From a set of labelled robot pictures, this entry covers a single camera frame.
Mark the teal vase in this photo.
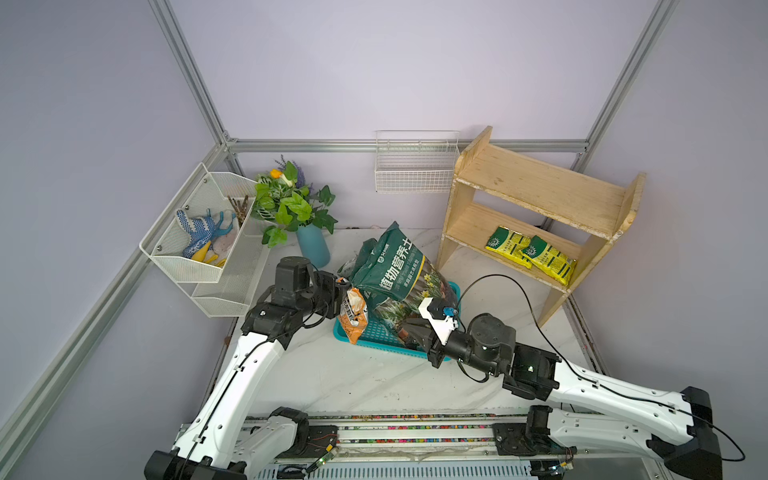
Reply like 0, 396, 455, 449
296, 225, 331, 269

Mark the teal plastic basket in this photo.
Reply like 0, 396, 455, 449
332, 281, 461, 359

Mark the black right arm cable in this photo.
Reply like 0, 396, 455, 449
455, 274, 747, 463

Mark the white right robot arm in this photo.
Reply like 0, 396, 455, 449
404, 313, 724, 479

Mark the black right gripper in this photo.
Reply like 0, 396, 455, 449
404, 316, 500, 374

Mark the white wire wall basket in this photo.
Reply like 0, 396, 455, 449
374, 130, 460, 194

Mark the white mesh corner rack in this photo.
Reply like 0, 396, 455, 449
139, 164, 269, 318

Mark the yellow green fertilizer packet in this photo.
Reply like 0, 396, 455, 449
485, 226, 532, 269
522, 236, 577, 286

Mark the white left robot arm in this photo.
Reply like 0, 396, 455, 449
144, 256, 350, 479

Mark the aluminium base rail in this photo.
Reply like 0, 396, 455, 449
161, 410, 673, 480

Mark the dark green soil bag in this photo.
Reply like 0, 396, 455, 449
354, 238, 378, 271
350, 222, 458, 350

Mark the blue knitted glove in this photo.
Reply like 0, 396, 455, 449
175, 209, 237, 259

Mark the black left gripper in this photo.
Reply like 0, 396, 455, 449
299, 268, 353, 316

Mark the aluminium frame post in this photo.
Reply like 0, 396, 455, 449
569, 0, 679, 175

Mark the artificial green plant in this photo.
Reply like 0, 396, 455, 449
251, 157, 338, 248

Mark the orange silver snack-like bag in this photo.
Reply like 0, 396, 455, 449
338, 288, 368, 344

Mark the wooden two-tier shelf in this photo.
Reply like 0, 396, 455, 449
437, 127, 646, 325

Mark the dark green soil bag front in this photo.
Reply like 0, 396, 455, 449
354, 238, 378, 271

